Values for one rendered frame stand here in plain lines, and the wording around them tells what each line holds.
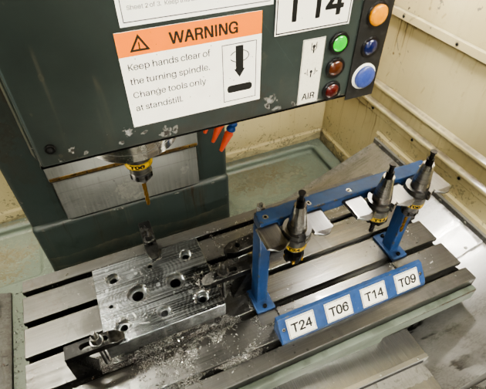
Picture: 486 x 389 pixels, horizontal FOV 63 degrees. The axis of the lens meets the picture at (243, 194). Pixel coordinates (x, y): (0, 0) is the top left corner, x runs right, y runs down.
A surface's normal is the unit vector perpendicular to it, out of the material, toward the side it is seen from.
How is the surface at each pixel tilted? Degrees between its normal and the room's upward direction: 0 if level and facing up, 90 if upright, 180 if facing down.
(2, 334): 23
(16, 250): 0
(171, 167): 90
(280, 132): 90
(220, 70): 90
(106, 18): 90
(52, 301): 0
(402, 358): 8
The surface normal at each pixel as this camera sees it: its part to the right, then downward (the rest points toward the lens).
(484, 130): -0.92, 0.28
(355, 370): 0.11, -0.75
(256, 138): 0.40, 0.64
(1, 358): 0.36, -0.76
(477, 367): -0.37, -0.55
